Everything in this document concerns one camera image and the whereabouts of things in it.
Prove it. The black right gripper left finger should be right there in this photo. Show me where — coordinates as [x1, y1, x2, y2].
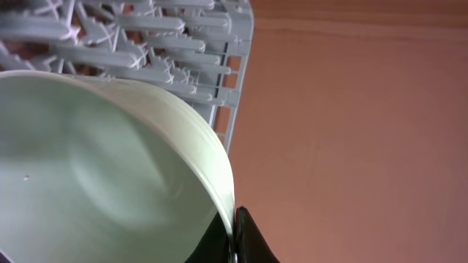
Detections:
[185, 213, 230, 263]

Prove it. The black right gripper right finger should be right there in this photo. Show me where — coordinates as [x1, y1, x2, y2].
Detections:
[234, 207, 279, 263]

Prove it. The light green rice bowl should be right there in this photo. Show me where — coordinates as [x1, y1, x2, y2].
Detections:
[1, 71, 235, 262]

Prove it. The grey dishwasher rack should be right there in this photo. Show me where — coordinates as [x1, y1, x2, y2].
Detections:
[1, 0, 254, 148]

